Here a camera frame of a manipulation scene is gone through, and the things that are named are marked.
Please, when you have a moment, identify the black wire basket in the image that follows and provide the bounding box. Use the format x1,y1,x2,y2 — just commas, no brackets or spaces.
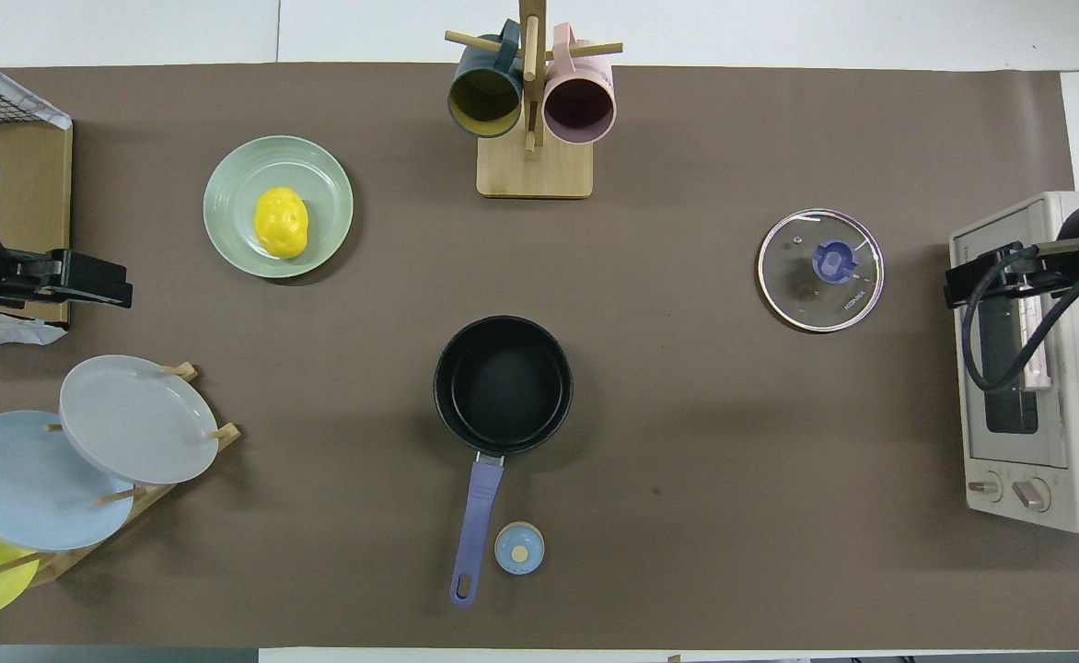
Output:
0,78,69,132

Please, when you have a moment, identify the black pot purple handle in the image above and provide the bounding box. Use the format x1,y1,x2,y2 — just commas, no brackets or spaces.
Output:
433,315,574,609

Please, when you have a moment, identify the grey plate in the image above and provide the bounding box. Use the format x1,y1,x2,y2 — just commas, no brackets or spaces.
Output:
59,355,220,486

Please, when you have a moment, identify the wooden plate rack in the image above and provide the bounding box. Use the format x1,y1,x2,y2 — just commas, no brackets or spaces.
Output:
0,362,242,588

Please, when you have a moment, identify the yellow lemon toy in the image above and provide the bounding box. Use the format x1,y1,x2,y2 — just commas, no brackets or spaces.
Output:
254,187,309,261

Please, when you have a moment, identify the light green plate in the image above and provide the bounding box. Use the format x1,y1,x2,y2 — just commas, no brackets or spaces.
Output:
203,135,354,279

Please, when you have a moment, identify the light blue plate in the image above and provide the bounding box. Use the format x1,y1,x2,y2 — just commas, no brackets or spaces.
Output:
0,410,135,553

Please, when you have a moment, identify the glass lid purple knob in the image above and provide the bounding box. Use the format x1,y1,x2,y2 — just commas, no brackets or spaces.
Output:
758,209,886,333

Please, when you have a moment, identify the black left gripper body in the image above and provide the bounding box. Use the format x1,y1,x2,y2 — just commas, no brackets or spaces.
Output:
38,249,133,309

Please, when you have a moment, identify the wooden mug tree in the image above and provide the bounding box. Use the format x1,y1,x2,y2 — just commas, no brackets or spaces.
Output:
444,0,624,200

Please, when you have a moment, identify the pink mug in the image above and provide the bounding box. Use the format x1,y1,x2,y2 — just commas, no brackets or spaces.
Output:
542,23,617,146

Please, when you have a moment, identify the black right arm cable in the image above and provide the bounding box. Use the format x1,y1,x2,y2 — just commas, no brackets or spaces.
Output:
960,244,1079,396

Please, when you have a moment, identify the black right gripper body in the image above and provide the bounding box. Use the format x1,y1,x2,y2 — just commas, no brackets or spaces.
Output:
945,241,1061,309

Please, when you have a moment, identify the dark teal mug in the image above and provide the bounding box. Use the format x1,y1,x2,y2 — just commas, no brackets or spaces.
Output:
447,20,526,139

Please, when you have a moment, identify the beige toaster oven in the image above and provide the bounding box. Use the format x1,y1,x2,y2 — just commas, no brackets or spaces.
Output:
949,191,1079,534

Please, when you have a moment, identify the brown table mat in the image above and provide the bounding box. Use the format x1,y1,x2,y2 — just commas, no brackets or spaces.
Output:
0,63,1079,650

